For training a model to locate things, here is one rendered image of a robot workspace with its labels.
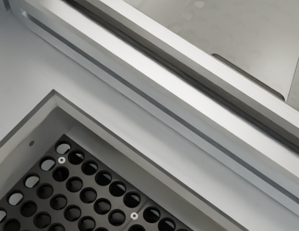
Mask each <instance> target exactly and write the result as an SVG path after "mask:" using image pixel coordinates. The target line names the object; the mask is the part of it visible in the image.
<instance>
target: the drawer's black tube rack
mask: <svg viewBox="0 0 299 231"><path fill-rule="evenodd" d="M46 160H52V161H54V162H55V163H54V164H53V165H52V166H51V168H50V169H49V170H43V169H42V168H41V165H42V163H43V162H44V161H46ZM82 161H83V159H81V158H80V157H79V156H77V155H76V154H74V155H72V157H71V158H70V162H71V163H72V164H75V165H77V164H80V163H81V162H82ZM83 171H84V173H85V174H87V175H92V174H94V173H95V172H96V171H97V170H96V169H95V168H94V167H92V166H91V165H90V164H88V165H86V166H85V167H84V169H83ZM31 176H36V177H37V178H39V180H38V181H37V182H36V184H35V185H34V186H33V187H27V186H26V184H25V183H26V180H27V179H28V178H29V177H31ZM97 182H98V183H99V184H100V185H107V184H108V183H109V182H110V180H109V179H108V178H107V177H105V176H104V175H103V174H102V175H100V176H99V177H98V178H97ZM124 192H125V191H124V190H122V189H121V188H120V187H118V186H117V185H114V186H113V187H112V188H111V193H112V194H113V195H114V196H121V195H123V194H124ZM15 193H19V194H21V195H22V196H23V197H22V198H21V200H20V201H19V202H18V203H17V204H16V205H11V204H10V203H9V199H10V197H11V196H12V195H13V194H15ZM149 199H150V198H148V199H147V200H146V201H145V203H144V204H143V205H142V206H141V207H140V209H139V210H138V211H137V212H136V213H132V214H131V213H130V212H128V211H127V210H126V209H124V208H123V207H122V206H121V205H119V204H118V203H117V202H116V201H114V200H113V199H111V198H110V197H109V196H108V195H106V194H105V193H104V192H102V191H101V190H100V189H98V188H97V187H96V186H95V185H93V184H92V183H91V182H89V181H88V180H87V179H86V178H84V177H83V176H82V175H80V174H79V173H78V172H76V171H75V170H74V169H73V168H71V167H70V166H69V165H67V164H66V163H65V158H64V157H60V158H58V157H57V156H55V155H54V154H53V153H52V152H50V151H49V150H48V151H47V152H46V153H45V154H44V155H43V156H42V157H41V158H40V159H39V160H38V161H37V162H36V163H35V164H34V165H33V166H32V167H31V169H30V170H29V171H28V172H27V173H26V174H25V175H24V176H23V177H22V178H21V179H20V180H19V181H18V182H17V183H16V184H15V185H14V186H13V187H12V188H11V189H10V191H9V192H8V193H7V194H6V195H5V196H4V197H3V198H2V199H1V200H0V211H4V212H5V213H6V216H5V217H4V218H3V219H2V220H1V221H0V231H153V230H152V229H150V228H149V227H148V226H147V225H146V224H144V223H143V222H141V221H140V220H139V219H138V214H137V213H138V212H139V211H140V210H141V209H142V208H143V206H144V205H145V204H146V203H147V202H148V200H149ZM138 203H139V202H138V201H137V200H136V199H134V198H133V197H132V196H128V197H127V198H126V199H125V204H126V205H127V206H129V207H135V206H137V205H138ZM144 217H145V219H146V220H147V221H148V222H156V221H157V220H158V218H159V217H158V216H157V215H155V214H154V213H153V212H152V211H150V210H149V211H147V212H146V213H145V215H144ZM159 229H160V231H173V230H174V228H173V227H171V226H170V225H169V224H167V223H166V222H165V221H164V222H162V223H161V224H160V226H159Z"/></svg>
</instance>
